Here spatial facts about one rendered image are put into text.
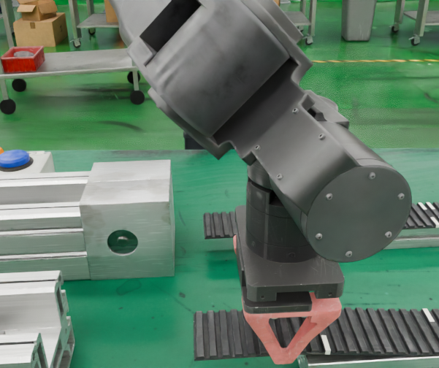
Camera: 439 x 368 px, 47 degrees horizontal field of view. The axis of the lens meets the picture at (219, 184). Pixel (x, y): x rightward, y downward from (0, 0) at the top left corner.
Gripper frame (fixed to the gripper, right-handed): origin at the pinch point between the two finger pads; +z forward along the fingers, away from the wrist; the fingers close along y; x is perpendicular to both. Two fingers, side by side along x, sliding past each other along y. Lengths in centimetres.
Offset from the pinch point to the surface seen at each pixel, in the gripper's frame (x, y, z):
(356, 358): 6.0, 2.1, 1.4
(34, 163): -27.6, -31.1, -0.8
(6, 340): -20.0, 3.7, -4.1
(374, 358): 7.5, 2.3, 1.3
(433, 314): 14.2, -2.0, 1.0
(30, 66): -109, -295, 59
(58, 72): -92, -295, 63
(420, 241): 19.5, -16.6, 3.8
